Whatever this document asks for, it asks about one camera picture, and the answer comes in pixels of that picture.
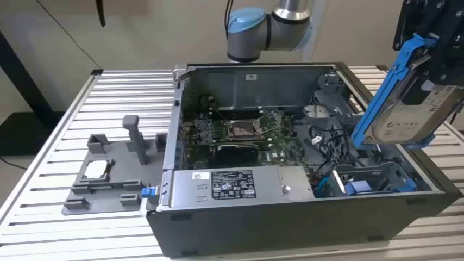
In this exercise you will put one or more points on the black graphics card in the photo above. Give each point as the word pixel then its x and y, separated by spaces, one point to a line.
pixel 234 156

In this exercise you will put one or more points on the hard disk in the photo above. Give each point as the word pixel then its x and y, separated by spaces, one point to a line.
pixel 402 127

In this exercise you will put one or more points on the blue disk carrier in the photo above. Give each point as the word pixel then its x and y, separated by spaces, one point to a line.
pixel 356 188

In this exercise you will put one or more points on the thin metal locking lever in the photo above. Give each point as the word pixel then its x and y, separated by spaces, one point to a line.
pixel 222 114

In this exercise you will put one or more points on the blue case latch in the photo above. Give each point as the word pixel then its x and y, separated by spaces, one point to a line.
pixel 147 192

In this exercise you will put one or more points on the CPU socket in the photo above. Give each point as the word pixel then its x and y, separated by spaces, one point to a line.
pixel 240 131

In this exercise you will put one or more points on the black open PC case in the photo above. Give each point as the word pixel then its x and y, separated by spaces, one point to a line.
pixel 254 231

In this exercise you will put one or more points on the black RAM slot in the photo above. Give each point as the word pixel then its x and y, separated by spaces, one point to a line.
pixel 235 110

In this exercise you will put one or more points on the black desk leg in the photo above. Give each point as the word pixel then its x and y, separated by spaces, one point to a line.
pixel 22 81

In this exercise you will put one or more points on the grey metal drive cage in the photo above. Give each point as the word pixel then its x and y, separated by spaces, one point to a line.
pixel 326 119

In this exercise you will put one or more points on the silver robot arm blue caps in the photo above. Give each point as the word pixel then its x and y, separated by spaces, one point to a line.
pixel 250 40

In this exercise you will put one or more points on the silver power supply unit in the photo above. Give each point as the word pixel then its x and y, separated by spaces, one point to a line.
pixel 268 190

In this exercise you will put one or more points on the grey parts rack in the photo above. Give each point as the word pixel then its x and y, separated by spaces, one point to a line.
pixel 119 168

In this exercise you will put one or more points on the black table corner cap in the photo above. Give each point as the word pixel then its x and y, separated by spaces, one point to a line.
pixel 96 72

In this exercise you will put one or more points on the silver CPU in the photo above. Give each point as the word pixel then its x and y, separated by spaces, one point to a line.
pixel 96 170

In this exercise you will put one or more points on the green motherboard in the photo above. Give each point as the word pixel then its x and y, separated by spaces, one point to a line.
pixel 286 146

